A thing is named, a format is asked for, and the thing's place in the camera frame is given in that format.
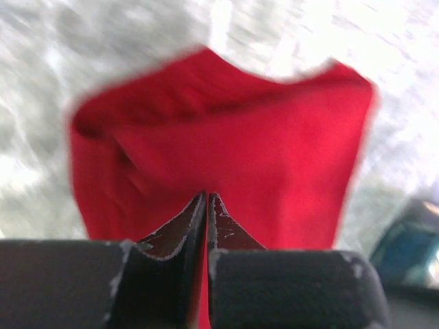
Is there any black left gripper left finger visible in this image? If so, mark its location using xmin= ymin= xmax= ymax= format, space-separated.
xmin=1 ymin=193 xmax=206 ymax=328

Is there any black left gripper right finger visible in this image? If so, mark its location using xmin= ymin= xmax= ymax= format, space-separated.
xmin=208 ymin=193 xmax=391 ymax=328

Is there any red t shirt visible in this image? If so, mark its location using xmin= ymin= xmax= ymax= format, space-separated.
xmin=69 ymin=49 xmax=376 ymax=328

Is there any blue plastic basket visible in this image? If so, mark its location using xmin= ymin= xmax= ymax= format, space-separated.
xmin=370 ymin=199 xmax=438 ymax=290

